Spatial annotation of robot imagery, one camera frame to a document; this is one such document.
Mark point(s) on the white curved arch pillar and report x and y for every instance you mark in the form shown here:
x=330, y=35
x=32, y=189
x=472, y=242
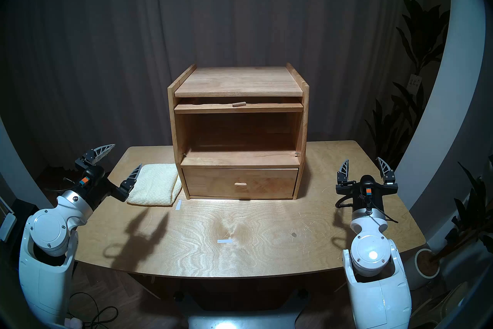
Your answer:
x=454, y=81
x=15, y=170

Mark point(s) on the tall dark leafy plant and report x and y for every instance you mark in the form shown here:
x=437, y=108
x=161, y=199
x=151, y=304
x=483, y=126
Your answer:
x=421, y=35

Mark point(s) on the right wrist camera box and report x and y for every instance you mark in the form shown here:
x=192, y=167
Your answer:
x=368, y=185

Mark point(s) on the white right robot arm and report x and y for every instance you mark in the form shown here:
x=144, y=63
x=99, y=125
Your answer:
x=369, y=255

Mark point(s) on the cream terry towel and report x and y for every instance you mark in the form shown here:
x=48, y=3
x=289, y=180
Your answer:
x=154, y=185

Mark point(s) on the wooden flip door with knob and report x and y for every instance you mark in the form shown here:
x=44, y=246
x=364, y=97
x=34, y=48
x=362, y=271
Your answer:
x=208, y=109

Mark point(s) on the white plant tag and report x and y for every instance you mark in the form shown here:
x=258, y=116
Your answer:
x=414, y=82

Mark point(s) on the white plant pot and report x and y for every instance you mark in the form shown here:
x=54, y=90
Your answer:
x=412, y=274

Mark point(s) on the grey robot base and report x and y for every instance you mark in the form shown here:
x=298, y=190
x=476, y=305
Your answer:
x=238, y=321

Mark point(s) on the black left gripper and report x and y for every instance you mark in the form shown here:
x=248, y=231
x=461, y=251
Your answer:
x=100, y=189

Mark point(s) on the white wall box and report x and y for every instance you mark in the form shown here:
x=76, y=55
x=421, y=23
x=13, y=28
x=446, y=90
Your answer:
x=7, y=226

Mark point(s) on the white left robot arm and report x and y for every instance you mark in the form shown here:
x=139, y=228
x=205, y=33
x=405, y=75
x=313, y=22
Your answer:
x=46, y=232

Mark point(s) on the black computer tower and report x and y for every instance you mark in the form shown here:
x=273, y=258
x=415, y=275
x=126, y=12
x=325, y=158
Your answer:
x=23, y=208

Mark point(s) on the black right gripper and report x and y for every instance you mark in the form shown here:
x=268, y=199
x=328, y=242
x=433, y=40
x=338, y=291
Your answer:
x=379, y=201

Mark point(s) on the grey pleated curtain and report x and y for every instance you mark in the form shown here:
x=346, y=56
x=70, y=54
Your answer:
x=96, y=43

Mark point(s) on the wooden cabinet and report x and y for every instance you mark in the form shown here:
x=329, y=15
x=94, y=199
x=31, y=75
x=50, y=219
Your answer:
x=238, y=81

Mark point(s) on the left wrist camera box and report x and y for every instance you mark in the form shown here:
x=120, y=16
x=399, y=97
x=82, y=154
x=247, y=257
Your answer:
x=86, y=180

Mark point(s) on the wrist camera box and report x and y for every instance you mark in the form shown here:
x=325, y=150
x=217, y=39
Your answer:
x=86, y=180
x=368, y=185

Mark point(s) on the small dark potted plant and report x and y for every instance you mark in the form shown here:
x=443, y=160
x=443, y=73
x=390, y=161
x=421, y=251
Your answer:
x=475, y=212

